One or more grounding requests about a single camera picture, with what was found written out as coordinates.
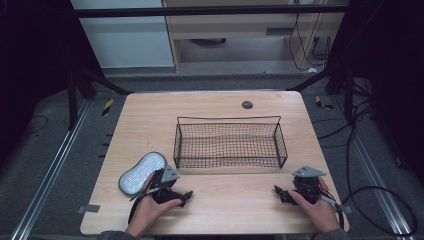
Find black hanging desk cables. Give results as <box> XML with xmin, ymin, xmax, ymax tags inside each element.
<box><xmin>287</xmin><ymin>12</ymin><xmax>332</xmax><ymax>73</ymax></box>

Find person's right hand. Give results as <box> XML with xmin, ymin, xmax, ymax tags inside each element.
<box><xmin>287</xmin><ymin>176</ymin><xmax>342</xmax><ymax>235</ymax></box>

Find person's left hand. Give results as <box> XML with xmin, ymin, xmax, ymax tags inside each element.
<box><xmin>125</xmin><ymin>171</ymin><xmax>184</xmax><ymax>239</ymax></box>

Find black curtain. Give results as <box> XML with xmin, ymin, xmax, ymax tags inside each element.
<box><xmin>0</xmin><ymin>0</ymin><xmax>101</xmax><ymax>161</ymax></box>
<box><xmin>328</xmin><ymin>0</ymin><xmax>424</xmax><ymax>188</ymax></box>

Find thin black floor cable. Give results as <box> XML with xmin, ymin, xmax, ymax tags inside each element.
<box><xmin>22</xmin><ymin>114</ymin><xmax>50</xmax><ymax>136</ymax></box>

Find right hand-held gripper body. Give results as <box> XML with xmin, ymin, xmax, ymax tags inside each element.
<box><xmin>291</xmin><ymin>165</ymin><xmax>328</xmax><ymax>205</ymax></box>

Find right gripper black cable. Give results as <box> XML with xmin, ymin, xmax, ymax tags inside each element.
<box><xmin>319</xmin><ymin>185</ymin><xmax>419</xmax><ymax>238</ymax></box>

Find black metal stand frame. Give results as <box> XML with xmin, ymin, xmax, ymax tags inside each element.
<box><xmin>287</xmin><ymin>49</ymin><xmax>356</xmax><ymax>122</ymax></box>
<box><xmin>65</xmin><ymin>61</ymin><xmax>135</xmax><ymax>132</ymax></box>

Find grey oval scrub sponge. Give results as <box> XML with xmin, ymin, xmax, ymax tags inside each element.
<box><xmin>117</xmin><ymin>151</ymin><xmax>168</xmax><ymax>198</ymax></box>

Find aluminium floor rail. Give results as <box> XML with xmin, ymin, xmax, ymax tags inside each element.
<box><xmin>9</xmin><ymin>99</ymin><xmax>92</xmax><ymax>240</ymax></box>
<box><xmin>332</xmin><ymin>98</ymin><xmax>415</xmax><ymax>240</ymax></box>

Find white cabinet panel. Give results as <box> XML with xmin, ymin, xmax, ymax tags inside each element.
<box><xmin>70</xmin><ymin>0</ymin><xmax>176</xmax><ymax>70</ymax></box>

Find black floor cables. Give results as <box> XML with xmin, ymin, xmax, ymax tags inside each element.
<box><xmin>312</xmin><ymin>79</ymin><xmax>379</xmax><ymax>150</ymax></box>

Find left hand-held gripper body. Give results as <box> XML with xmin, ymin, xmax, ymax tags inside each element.
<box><xmin>145</xmin><ymin>164</ymin><xmax>184</xmax><ymax>205</ymax></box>

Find black wire mesh basket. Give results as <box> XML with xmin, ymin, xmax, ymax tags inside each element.
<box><xmin>172</xmin><ymin>115</ymin><xmax>289</xmax><ymax>170</ymax></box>

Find black horizontal frame bar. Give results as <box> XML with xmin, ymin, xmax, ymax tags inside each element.
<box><xmin>71</xmin><ymin>4</ymin><xmax>350</xmax><ymax>19</ymax></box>

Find yellow black striped tape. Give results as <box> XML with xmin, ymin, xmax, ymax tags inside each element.
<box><xmin>101</xmin><ymin>98</ymin><xmax>115</xmax><ymax>117</ymax></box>
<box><xmin>314</xmin><ymin>95</ymin><xmax>335</xmax><ymax>111</ymax></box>

